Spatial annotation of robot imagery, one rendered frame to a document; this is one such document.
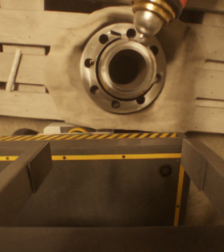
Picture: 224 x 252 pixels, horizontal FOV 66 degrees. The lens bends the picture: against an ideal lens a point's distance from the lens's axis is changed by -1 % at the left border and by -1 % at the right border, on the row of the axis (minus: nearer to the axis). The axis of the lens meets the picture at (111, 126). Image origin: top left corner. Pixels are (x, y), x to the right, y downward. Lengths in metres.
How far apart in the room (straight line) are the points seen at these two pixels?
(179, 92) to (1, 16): 0.61
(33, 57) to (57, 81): 0.11
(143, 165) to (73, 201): 0.23
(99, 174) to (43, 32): 0.47
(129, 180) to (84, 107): 0.27
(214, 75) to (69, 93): 0.49
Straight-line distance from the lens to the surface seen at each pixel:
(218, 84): 0.70
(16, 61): 0.67
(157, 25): 0.36
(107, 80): 0.35
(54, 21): 0.65
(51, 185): 0.56
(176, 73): 0.61
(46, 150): 0.16
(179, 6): 0.37
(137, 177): 0.51
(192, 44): 0.61
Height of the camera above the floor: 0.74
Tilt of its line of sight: 73 degrees down
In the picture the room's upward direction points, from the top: 177 degrees counter-clockwise
